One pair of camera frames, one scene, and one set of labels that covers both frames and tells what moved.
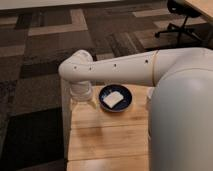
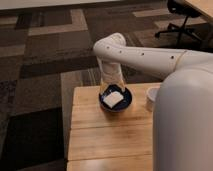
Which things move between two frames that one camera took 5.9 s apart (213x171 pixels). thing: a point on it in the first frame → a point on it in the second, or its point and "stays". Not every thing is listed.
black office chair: [184, 9] stays
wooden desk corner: [203, 6] stays
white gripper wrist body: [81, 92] → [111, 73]
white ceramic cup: [150, 93] stays
